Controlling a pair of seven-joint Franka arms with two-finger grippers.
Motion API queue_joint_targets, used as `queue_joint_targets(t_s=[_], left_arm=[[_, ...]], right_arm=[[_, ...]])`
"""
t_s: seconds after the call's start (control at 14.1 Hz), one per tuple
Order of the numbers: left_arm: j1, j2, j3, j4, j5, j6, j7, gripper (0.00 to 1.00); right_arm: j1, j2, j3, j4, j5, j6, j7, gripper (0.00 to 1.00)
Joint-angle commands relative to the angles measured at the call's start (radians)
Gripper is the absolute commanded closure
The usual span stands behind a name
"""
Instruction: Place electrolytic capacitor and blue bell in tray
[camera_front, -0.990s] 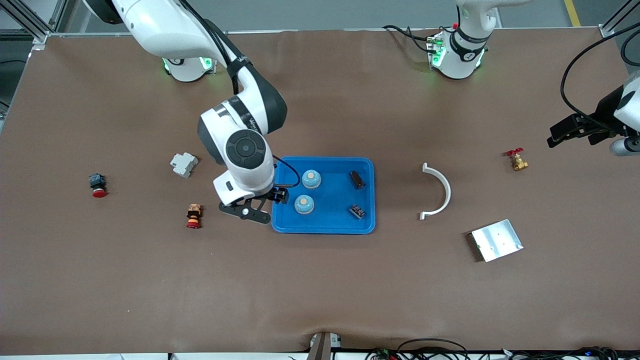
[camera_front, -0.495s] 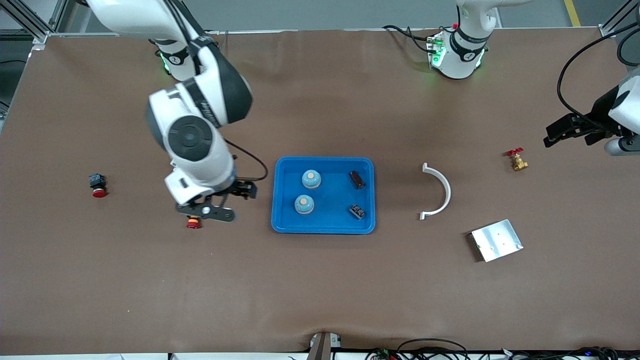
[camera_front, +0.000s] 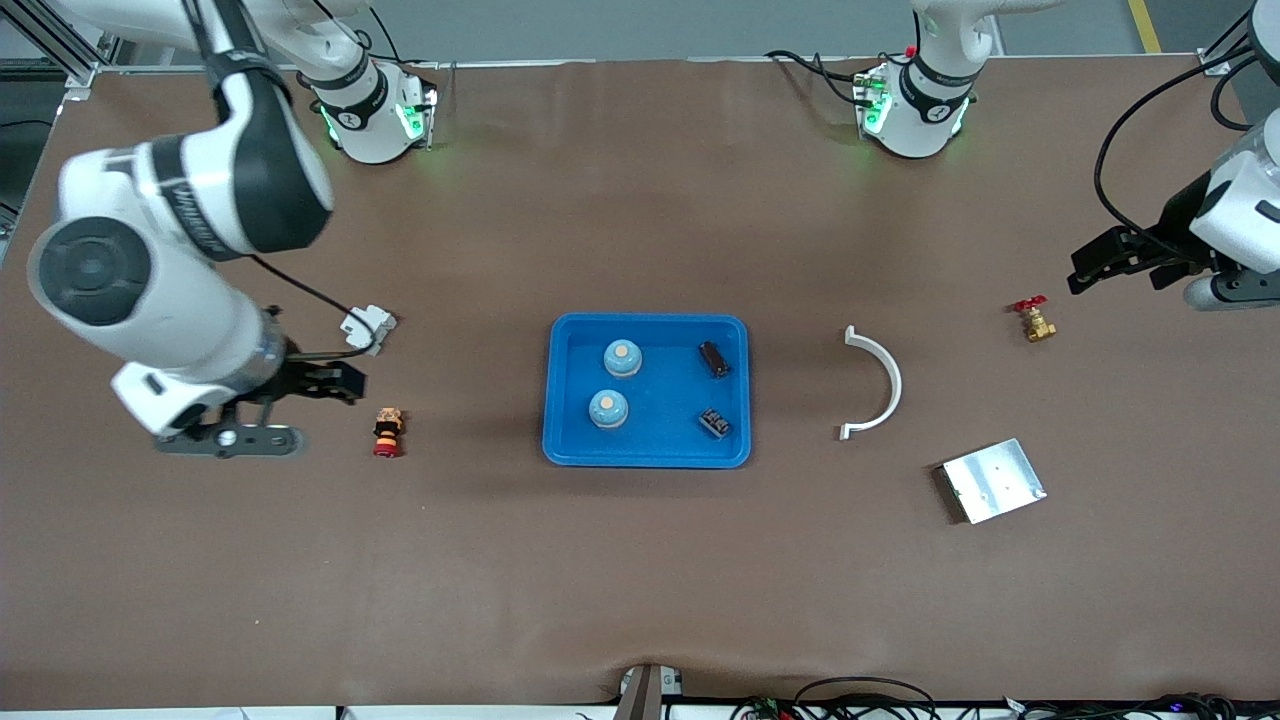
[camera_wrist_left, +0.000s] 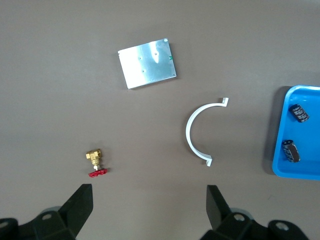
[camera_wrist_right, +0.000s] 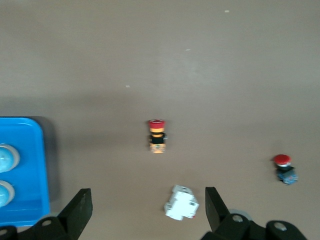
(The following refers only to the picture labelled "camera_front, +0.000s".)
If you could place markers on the white curved plastic clip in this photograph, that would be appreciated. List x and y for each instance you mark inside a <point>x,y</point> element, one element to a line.
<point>893,375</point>

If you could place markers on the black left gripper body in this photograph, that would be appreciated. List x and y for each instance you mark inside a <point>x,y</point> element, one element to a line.
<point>1178,222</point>

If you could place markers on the blue plastic tray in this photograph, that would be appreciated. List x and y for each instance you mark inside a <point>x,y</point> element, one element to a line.
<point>660,400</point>

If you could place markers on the white circuit breaker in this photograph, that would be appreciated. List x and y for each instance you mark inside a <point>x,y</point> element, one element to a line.
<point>378,322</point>

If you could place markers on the silver metal plate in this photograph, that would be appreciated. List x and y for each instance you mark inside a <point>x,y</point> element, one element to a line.
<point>993,482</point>

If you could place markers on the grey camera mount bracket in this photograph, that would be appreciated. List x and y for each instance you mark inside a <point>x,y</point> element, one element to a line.
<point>645,692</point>

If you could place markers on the brown table cover mat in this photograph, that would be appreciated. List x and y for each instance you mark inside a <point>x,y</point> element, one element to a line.
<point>640,580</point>

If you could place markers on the red button orange switch block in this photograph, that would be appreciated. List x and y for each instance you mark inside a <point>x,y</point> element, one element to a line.
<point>388,430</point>

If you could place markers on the blue dome call bell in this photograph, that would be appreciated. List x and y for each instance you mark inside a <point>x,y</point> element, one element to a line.
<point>608,409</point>
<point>622,360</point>

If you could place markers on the small black connector block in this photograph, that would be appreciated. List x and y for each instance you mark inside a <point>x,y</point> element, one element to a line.
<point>714,423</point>

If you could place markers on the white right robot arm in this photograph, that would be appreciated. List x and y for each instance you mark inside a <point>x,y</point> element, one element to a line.
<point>150,260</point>

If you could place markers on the dark brown electrolytic capacitor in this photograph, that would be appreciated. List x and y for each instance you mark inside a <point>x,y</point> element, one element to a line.
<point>712,359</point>

